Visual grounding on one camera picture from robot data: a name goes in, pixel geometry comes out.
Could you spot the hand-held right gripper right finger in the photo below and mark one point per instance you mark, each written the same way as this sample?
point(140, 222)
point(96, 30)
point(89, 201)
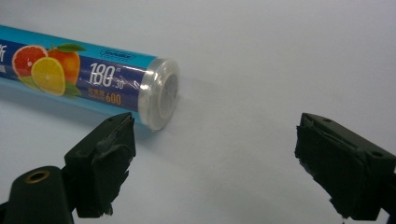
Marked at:
point(339, 168)

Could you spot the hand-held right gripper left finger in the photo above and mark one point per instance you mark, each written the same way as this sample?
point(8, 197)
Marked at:
point(102, 161)

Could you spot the blue cling film roll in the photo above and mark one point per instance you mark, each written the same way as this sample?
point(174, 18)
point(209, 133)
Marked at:
point(77, 74)

